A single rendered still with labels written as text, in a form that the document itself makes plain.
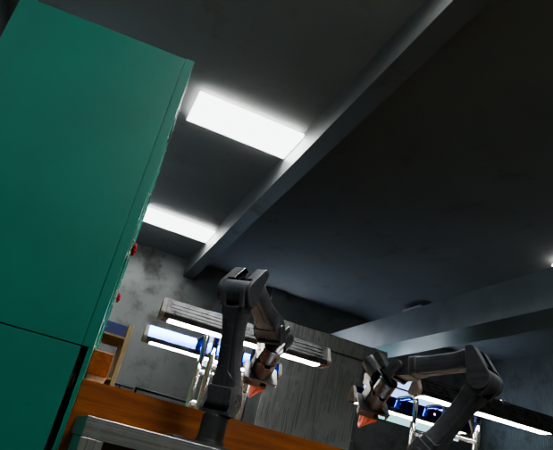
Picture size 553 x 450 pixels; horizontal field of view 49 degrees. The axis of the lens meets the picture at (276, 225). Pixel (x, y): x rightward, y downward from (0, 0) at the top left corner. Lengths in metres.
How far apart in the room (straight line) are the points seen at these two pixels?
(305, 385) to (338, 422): 0.55
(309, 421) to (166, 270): 5.71
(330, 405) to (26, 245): 5.61
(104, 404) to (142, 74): 0.98
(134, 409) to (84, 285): 0.36
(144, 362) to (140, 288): 1.37
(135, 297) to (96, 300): 9.88
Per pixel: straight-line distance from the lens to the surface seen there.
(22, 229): 1.75
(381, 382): 1.86
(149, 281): 11.67
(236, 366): 1.51
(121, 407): 1.70
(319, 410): 6.96
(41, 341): 1.68
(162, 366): 11.49
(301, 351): 2.14
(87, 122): 1.87
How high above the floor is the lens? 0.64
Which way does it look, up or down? 23 degrees up
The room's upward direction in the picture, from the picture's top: 14 degrees clockwise
